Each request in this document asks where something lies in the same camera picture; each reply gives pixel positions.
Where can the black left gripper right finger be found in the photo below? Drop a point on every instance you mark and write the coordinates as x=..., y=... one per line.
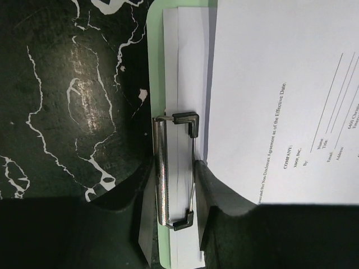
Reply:
x=236, y=233

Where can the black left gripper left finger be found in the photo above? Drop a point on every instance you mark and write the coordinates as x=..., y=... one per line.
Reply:
x=66, y=232

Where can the white paper stack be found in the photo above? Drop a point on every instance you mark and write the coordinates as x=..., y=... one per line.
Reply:
x=283, y=120

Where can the printed white paper sheet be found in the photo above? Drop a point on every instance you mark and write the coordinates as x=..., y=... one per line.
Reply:
x=169, y=70

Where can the green clipboard folder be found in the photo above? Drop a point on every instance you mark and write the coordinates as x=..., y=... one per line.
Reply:
x=154, y=70

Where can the black marble pattern mat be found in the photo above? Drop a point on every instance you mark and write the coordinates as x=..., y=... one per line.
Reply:
x=75, y=97

